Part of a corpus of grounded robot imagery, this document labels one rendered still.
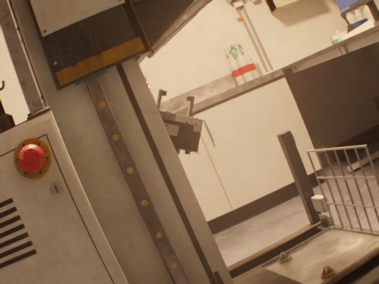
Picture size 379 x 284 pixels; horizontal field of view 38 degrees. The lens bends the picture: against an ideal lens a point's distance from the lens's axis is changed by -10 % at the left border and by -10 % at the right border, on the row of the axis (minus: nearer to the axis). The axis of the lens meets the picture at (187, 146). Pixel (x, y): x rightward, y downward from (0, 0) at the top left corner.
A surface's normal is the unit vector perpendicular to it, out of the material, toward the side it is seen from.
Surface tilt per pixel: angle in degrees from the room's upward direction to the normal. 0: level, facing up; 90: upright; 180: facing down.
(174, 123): 95
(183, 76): 90
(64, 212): 90
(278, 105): 90
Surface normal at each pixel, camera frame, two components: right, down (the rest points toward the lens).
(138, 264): 0.22, -0.04
